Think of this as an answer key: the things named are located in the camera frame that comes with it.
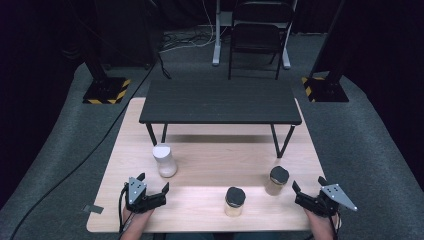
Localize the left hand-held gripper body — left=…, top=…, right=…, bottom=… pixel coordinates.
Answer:
left=123, top=176, right=168, bottom=215

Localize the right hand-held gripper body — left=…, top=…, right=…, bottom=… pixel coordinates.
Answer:
left=294, top=183, right=358, bottom=218

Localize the black-lid jar of tan powder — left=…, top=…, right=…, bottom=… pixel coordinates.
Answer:
left=223, top=186, right=247, bottom=218
left=264, top=165, right=290, bottom=197

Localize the white-lid jar of white powder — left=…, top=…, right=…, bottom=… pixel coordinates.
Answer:
left=152, top=143, right=178, bottom=179

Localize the black shelf with metal legs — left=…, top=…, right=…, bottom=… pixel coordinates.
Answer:
left=138, top=78, right=303, bottom=159

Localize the person's left hand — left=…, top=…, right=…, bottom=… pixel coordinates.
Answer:
left=122, top=204, right=155, bottom=225

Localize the person's right hand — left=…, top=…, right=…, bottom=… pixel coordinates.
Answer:
left=304, top=208, right=343, bottom=231

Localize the grey tape strip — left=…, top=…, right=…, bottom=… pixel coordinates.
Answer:
left=82, top=204, right=105, bottom=215

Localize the black stand with striped base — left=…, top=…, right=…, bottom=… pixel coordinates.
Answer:
left=301, top=0, right=350, bottom=103
left=68, top=0, right=132, bottom=105

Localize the white desk leg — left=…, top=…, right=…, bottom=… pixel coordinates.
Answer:
left=281, top=0, right=299, bottom=70
left=212, top=0, right=223, bottom=67

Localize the black folding chair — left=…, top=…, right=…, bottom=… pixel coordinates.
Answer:
left=227, top=0, right=296, bottom=81

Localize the left hand-held gripper cable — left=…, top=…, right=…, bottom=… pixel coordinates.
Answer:
left=117, top=184, right=132, bottom=234

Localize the hand-held gripper cable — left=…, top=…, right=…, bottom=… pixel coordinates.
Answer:
left=329, top=214, right=343, bottom=240
left=117, top=184, right=132, bottom=234

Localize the right hand-held gripper cable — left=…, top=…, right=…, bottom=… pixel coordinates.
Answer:
left=329, top=214, right=343, bottom=240

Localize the long black floor cable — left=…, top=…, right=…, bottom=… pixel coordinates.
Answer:
left=9, top=49, right=173, bottom=240

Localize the tangle of floor cables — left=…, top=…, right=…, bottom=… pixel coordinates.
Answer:
left=159, top=28, right=218, bottom=54

